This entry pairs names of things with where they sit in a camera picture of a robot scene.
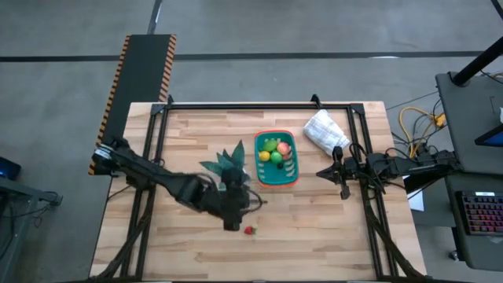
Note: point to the black pole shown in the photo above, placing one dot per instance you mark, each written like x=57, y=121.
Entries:
x=475, y=63

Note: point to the black ramp with hazard stripes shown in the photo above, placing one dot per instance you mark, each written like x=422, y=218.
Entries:
x=141, y=70

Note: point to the grey metal stand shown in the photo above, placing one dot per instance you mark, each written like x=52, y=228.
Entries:
x=23, y=192

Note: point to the folded white cloth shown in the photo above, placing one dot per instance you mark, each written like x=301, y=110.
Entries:
x=324, y=131

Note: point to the large green toy fruit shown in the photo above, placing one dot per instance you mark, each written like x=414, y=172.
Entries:
x=270, y=145

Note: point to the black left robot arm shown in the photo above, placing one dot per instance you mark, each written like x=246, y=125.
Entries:
x=157, y=178

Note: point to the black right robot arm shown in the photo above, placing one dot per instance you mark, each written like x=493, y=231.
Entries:
x=412, y=167

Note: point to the orange toy peach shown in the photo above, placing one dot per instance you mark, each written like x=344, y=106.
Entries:
x=283, y=148

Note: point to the black caster wheel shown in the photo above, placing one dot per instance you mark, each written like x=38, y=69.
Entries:
x=454, y=255

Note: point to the grey work cart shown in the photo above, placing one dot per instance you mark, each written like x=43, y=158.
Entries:
x=467, y=118

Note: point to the grey keyboard desk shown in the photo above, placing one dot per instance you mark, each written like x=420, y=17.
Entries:
x=483, y=251

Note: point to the backlit black keyboard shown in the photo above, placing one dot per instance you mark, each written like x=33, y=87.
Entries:
x=483, y=214

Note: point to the black device with blue light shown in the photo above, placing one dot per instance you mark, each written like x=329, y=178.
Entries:
x=8, y=169

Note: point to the red toy strawberry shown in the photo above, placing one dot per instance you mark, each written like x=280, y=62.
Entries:
x=248, y=230

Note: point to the tablet with blue screen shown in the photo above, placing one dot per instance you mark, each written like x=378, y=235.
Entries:
x=493, y=138

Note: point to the black aluminium table frame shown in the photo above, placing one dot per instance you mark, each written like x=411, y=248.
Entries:
x=255, y=106

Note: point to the snake plant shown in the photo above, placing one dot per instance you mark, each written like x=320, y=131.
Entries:
x=237, y=155

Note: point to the small green toy fruit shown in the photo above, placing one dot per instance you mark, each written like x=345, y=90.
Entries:
x=276, y=157

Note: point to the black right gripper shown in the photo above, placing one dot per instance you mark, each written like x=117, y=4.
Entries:
x=346, y=173

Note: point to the yellow toy lemon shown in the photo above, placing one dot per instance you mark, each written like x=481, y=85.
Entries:
x=264, y=156

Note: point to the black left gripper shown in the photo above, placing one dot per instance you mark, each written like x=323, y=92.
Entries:
x=232, y=196

